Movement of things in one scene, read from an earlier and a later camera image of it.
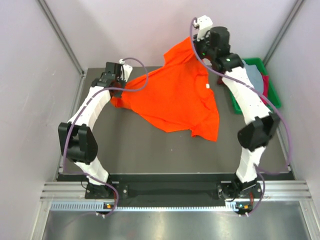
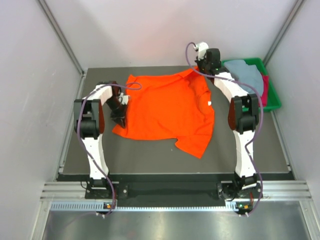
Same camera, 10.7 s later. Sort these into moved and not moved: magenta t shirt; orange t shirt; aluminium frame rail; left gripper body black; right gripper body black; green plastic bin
Moved: right gripper body black; orange t shirt; left gripper body black
Not moved: green plastic bin; aluminium frame rail; magenta t shirt
